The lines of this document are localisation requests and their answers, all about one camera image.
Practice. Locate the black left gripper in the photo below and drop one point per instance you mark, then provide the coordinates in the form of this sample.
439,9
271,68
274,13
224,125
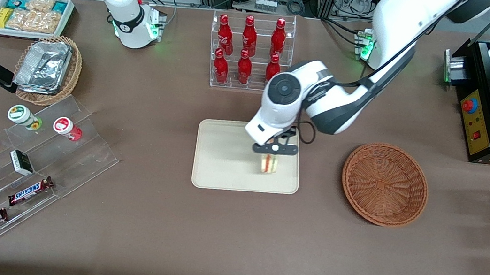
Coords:
286,134

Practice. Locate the triangular sandwich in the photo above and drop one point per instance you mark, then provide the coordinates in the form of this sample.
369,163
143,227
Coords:
269,164

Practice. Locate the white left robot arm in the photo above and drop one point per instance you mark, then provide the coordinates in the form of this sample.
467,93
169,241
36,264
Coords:
398,15

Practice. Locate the aluminium foil tray stack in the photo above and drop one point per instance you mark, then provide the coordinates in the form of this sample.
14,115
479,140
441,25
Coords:
43,66

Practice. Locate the beige plastic tray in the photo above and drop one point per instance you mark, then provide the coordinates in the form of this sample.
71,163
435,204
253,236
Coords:
218,162

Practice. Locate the oval light wicker basket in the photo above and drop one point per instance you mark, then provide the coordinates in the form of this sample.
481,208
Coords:
74,72

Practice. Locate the round brown wicker basket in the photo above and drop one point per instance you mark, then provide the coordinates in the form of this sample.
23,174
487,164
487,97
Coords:
385,184

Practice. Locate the white rectangular snack bin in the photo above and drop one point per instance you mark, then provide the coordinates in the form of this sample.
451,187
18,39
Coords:
26,35

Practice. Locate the green lid cup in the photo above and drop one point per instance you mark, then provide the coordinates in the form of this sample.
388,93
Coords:
21,114

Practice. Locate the yellow snack packet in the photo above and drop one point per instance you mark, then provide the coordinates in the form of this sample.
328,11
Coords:
3,16

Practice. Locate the clear cracker bag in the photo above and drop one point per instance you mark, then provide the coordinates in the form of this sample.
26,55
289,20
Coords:
21,21
40,4
47,21

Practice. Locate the red cola bottle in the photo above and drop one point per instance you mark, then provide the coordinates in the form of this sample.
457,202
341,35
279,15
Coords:
224,35
273,67
249,36
221,68
244,69
278,38

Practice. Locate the teal snack packet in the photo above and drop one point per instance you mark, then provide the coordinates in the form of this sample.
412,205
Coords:
59,5
15,2

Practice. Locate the clear acrylic bottle rack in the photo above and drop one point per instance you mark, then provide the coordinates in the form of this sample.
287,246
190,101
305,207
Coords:
259,66

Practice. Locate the red lid cup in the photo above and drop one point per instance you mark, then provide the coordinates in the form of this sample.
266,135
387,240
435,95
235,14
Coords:
63,125

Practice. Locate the small black box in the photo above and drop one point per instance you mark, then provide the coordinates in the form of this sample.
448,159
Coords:
21,162

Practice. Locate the clear acrylic stepped display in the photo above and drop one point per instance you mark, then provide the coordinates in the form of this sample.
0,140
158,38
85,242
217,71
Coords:
91,155

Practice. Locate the white power strip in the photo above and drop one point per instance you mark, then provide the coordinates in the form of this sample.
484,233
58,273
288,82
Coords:
266,4

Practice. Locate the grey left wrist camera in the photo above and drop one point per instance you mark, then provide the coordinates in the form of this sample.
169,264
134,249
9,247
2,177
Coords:
267,148

